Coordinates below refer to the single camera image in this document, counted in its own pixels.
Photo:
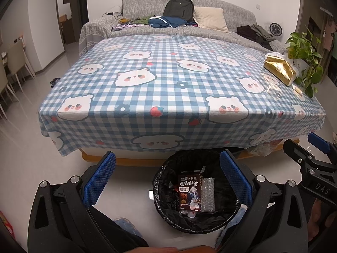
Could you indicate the light blue slipper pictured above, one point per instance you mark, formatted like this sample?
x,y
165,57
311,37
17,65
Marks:
x,y
125,224

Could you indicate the beige pillow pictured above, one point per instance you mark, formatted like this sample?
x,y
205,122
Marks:
x,y
210,18

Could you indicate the red box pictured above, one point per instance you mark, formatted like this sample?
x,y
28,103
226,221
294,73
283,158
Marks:
x,y
5,226

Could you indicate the brown cookie box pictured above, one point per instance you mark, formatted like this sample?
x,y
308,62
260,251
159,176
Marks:
x,y
189,192

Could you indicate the bin with black liner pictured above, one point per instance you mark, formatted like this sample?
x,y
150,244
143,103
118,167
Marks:
x,y
168,179

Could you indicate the blue checked bear tablecloth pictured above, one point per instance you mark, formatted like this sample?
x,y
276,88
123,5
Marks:
x,y
163,84

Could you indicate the small round fan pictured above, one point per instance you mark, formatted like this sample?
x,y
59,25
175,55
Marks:
x,y
275,29

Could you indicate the olive grey garment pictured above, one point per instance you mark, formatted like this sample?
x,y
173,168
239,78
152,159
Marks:
x,y
262,30

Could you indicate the blue jacket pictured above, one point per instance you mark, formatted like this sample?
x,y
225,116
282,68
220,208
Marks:
x,y
165,22

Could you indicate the small dark floor object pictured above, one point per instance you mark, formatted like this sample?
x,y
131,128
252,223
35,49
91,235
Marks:
x,y
54,82

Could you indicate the gold tissue pack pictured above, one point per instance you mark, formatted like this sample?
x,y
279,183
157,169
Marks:
x,y
279,68

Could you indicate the purple striped cloth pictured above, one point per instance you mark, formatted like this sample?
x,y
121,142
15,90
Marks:
x,y
126,26

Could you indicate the green cloth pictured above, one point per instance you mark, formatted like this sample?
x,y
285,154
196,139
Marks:
x,y
142,21

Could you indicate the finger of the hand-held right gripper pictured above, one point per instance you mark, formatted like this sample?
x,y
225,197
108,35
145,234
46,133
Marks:
x,y
317,139
295,150

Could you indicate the black backpack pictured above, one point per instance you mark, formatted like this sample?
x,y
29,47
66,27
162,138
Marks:
x,y
179,9

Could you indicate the small yellow object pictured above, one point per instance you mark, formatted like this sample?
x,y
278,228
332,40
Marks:
x,y
123,20

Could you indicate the green potted plant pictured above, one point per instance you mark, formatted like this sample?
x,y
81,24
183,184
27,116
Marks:
x,y
302,44

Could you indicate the person's right hand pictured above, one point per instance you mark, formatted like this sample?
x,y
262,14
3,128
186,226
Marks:
x,y
322,221

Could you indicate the crumpled clear plastic sheet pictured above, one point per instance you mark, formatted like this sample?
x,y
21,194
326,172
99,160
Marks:
x,y
260,149

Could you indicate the small beige object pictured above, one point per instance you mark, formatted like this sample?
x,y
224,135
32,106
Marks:
x,y
297,89

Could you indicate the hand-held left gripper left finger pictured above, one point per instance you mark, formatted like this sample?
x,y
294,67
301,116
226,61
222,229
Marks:
x,y
101,179

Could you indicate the black garment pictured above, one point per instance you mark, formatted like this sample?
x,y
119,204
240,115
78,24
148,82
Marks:
x,y
247,33

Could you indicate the grey sofa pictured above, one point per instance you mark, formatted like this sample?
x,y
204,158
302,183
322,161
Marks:
x,y
147,5

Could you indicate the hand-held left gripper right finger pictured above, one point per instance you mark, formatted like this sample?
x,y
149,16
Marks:
x,y
234,176

